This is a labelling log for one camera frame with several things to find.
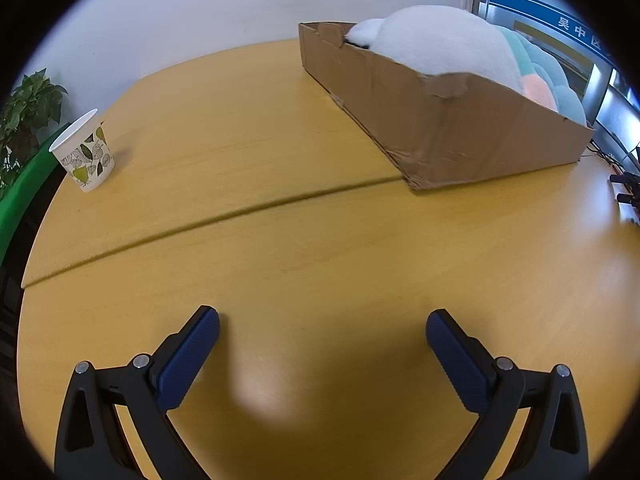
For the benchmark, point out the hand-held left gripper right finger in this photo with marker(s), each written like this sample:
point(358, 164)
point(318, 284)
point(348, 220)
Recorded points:
point(457, 360)

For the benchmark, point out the green board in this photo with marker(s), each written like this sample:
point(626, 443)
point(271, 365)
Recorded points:
point(20, 195)

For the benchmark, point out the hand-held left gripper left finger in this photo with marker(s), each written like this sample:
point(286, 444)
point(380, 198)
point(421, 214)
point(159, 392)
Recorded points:
point(187, 360)

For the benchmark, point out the green potted plant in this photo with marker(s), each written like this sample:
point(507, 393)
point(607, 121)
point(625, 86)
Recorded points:
point(30, 105)

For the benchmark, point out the leaf print paper cup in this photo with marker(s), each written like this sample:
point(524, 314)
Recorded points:
point(85, 155)

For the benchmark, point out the blue wall sign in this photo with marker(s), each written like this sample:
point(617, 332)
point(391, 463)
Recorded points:
point(545, 15)

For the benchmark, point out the pastel plush cushion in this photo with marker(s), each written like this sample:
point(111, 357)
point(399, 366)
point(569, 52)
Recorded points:
point(545, 80)

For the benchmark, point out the brown cardboard box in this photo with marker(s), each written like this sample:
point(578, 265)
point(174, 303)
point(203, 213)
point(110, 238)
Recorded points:
point(450, 135)

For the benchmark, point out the white plush toy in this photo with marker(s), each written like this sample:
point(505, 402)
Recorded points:
point(440, 40)

